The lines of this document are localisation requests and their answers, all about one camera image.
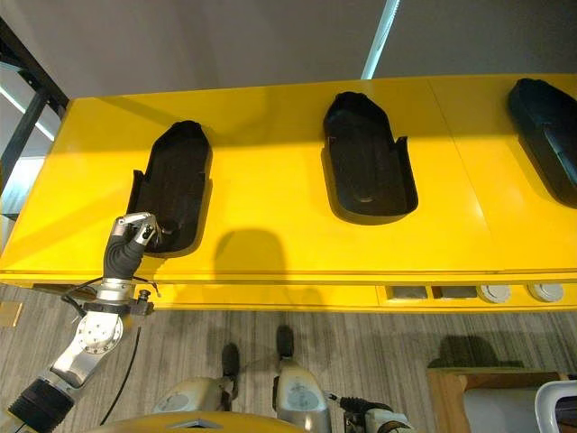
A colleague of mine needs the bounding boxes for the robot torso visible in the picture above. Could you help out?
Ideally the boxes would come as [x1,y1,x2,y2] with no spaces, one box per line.
[96,410,297,433]

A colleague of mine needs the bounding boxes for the wooden crate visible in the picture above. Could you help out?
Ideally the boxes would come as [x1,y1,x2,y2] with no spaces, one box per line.
[426,366,577,433]

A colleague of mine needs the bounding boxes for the white light strip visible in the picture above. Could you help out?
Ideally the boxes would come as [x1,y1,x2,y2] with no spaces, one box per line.
[360,0,402,80]

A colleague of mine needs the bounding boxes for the black sole-shaped part overturned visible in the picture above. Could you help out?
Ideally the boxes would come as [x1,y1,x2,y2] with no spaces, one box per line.
[508,78,577,209]

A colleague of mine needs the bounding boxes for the white plastic box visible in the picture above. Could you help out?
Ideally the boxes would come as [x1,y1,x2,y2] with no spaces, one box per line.
[534,380,577,433]

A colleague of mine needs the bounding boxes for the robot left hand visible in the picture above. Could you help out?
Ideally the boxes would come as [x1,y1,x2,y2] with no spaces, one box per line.
[103,210,175,282]

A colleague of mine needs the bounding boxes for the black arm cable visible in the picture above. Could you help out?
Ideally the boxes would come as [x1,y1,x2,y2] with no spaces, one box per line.
[98,326,142,426]

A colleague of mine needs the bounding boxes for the white round socket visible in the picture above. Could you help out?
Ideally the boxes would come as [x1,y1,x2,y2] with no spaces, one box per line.
[478,283,512,305]

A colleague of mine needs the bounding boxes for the black sole-shaped part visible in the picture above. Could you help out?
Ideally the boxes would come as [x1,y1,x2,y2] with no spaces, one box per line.
[320,91,419,225]
[508,78,577,209]
[124,120,214,259]

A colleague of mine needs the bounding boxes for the black metal frame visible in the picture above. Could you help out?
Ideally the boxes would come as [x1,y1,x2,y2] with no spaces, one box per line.
[0,16,70,181]

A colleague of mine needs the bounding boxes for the yellow shelf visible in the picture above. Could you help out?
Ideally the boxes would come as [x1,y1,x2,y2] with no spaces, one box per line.
[0,73,577,313]

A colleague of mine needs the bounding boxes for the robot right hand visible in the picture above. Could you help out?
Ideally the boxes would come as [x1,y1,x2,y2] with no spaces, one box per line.
[335,394,414,433]

